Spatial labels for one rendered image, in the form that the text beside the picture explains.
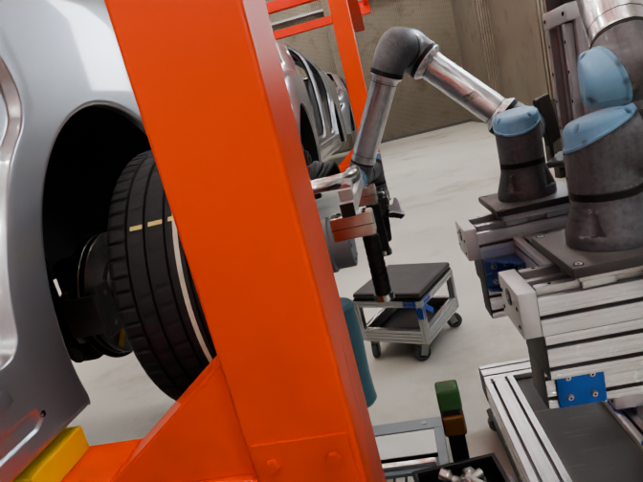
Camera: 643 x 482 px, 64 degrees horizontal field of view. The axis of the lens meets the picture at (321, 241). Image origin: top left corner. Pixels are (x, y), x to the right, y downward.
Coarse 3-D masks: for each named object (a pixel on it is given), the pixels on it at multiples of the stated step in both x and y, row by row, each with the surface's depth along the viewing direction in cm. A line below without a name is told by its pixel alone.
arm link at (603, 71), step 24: (576, 0) 72; (600, 0) 66; (624, 0) 64; (600, 24) 65; (624, 24) 63; (600, 48) 63; (624, 48) 61; (600, 72) 62; (624, 72) 61; (600, 96) 63; (624, 96) 62
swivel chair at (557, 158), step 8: (544, 96) 375; (536, 104) 357; (544, 104) 369; (544, 112) 365; (552, 112) 382; (544, 120) 360; (552, 120) 377; (552, 128) 373; (544, 136) 361; (552, 136) 369; (560, 136) 386; (552, 144) 378; (552, 152) 377; (560, 152) 389; (552, 160) 367; (560, 160) 360
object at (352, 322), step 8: (344, 304) 117; (352, 304) 118; (344, 312) 116; (352, 312) 117; (352, 320) 117; (352, 328) 117; (360, 328) 120; (352, 336) 117; (360, 336) 119; (352, 344) 117; (360, 344) 119; (360, 352) 119; (360, 360) 119; (360, 368) 119; (368, 368) 122; (360, 376) 119; (368, 376) 122; (368, 384) 121; (368, 392) 121; (368, 400) 121
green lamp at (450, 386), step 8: (440, 384) 91; (448, 384) 90; (456, 384) 90; (440, 392) 88; (448, 392) 88; (456, 392) 88; (440, 400) 89; (448, 400) 88; (456, 400) 88; (440, 408) 89; (448, 408) 89; (456, 408) 89
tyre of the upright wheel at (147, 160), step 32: (128, 192) 109; (160, 192) 106; (128, 224) 105; (160, 224) 102; (128, 256) 103; (160, 256) 101; (128, 288) 102; (160, 288) 101; (192, 288) 100; (128, 320) 103; (160, 320) 102; (160, 352) 105; (192, 352) 104; (160, 384) 110
